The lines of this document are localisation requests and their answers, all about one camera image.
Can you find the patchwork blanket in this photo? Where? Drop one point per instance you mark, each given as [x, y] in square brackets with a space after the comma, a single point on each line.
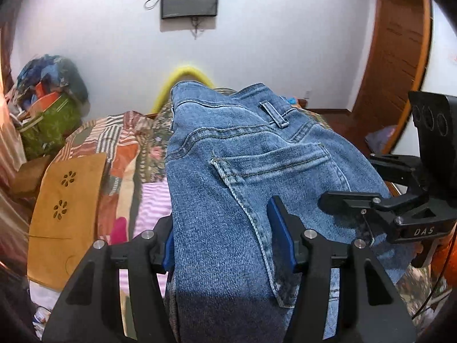
[121, 139]

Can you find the black wall monitor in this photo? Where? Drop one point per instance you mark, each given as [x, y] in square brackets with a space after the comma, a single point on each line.
[189, 0]

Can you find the yellow hoop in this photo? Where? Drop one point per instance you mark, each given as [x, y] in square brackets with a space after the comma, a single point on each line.
[167, 82]

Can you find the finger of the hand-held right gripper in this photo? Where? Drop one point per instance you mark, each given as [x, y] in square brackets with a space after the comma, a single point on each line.
[342, 202]
[392, 164]

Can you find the wooden door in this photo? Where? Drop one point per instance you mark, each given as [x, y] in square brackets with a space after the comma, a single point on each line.
[396, 43]

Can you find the orange box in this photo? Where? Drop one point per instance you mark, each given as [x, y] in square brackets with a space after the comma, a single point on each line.
[46, 102]

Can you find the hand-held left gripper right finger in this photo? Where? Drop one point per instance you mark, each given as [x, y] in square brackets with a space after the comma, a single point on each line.
[279, 230]

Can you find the purple cloth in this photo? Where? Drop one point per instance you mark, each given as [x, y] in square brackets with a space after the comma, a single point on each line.
[382, 139]

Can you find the pink striped cloth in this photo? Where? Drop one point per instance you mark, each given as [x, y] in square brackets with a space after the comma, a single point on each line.
[153, 203]

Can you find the wooden lap table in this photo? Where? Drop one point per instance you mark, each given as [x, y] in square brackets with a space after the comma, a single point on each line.
[75, 193]

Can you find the pile of clothes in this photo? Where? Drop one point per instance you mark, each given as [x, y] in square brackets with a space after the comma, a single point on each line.
[43, 71]

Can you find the green patterned bag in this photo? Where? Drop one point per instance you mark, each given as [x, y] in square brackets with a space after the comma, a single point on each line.
[50, 125]

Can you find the blue denim pants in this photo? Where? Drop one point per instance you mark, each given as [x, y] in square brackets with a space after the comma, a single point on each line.
[221, 193]

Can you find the orange curtain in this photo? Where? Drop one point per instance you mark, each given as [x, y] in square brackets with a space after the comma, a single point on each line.
[9, 171]

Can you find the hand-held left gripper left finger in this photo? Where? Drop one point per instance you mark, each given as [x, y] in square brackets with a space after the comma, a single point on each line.
[168, 253]

